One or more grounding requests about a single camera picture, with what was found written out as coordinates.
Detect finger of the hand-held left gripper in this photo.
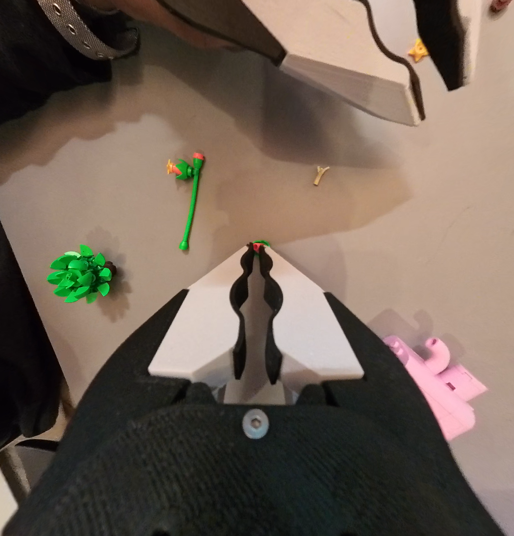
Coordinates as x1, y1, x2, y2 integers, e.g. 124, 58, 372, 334
240, 0, 426, 126
412, 0, 484, 92

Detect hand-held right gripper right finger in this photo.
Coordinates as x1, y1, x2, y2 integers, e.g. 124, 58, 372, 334
259, 244, 365, 399

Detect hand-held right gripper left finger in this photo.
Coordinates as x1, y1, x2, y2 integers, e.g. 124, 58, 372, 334
148, 245, 250, 395

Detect pink brick figure pot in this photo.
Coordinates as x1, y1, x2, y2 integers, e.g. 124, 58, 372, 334
383, 335, 488, 440

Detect person's left forearm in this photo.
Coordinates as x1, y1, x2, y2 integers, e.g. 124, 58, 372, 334
0, 0, 115, 132

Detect person's left hand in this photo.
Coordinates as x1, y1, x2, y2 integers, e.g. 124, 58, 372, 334
73, 0, 288, 68

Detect green flower stem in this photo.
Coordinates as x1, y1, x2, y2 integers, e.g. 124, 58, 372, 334
167, 152, 206, 252

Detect green leafy plant piece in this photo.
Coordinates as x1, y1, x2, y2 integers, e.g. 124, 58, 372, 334
47, 245, 117, 304

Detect black jacket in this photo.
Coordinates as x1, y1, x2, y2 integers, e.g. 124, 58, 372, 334
0, 197, 67, 455

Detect grey mesh watch band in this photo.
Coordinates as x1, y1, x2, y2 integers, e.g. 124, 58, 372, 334
36, 0, 140, 60

